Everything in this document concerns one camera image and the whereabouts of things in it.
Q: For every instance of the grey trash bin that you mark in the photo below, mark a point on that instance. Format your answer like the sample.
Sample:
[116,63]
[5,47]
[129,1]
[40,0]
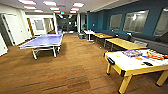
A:
[81,36]

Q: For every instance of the small white table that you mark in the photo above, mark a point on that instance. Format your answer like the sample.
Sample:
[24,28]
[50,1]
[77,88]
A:
[88,32]

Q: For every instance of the yellow wooden table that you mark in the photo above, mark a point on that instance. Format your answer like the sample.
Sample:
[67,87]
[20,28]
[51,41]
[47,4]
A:
[101,35]
[125,43]

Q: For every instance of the interior glass window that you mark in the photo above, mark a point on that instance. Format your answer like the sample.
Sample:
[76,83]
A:
[161,22]
[136,21]
[116,22]

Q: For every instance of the blue ping pong table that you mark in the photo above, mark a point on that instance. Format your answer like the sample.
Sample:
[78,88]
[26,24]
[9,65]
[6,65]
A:
[43,41]

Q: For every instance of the ceiling light panel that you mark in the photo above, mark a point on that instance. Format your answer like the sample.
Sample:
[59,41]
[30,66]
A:
[26,1]
[78,5]
[49,3]

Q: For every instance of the yellow air hockey table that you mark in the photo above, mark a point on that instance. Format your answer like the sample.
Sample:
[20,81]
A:
[136,65]

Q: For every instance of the small orange bowl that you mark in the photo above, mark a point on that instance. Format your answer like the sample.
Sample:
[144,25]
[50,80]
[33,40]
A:
[138,58]

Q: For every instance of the black oblong item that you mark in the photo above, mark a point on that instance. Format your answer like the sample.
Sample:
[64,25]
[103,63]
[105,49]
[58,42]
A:
[147,63]

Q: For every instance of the white hallway door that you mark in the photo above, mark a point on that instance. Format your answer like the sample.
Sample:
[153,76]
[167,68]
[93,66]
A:
[13,30]

